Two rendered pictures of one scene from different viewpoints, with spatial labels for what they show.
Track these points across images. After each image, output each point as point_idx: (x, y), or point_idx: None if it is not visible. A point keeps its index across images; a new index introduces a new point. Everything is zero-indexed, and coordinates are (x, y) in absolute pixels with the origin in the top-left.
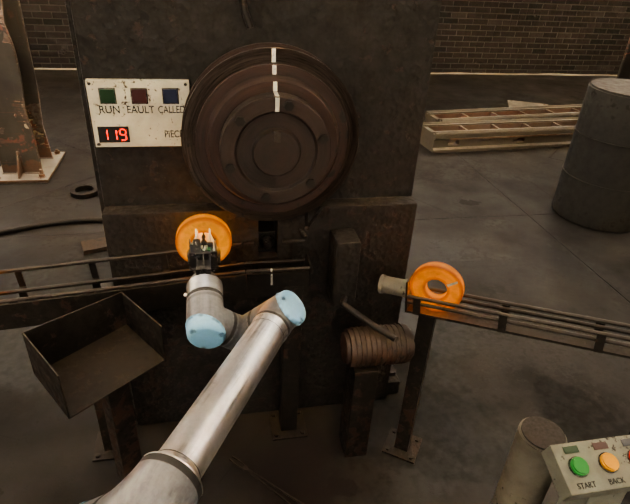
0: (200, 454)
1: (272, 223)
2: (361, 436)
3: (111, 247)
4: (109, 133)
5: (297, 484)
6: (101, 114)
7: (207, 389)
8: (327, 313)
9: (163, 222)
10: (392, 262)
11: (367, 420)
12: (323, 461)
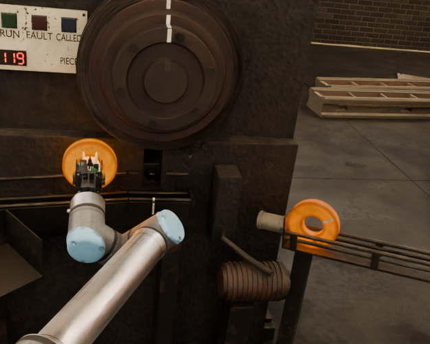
0: (74, 342)
1: (157, 156)
2: None
3: None
4: (7, 56)
5: None
6: (1, 37)
7: (84, 288)
8: (206, 250)
9: (51, 146)
10: (272, 202)
11: None
12: None
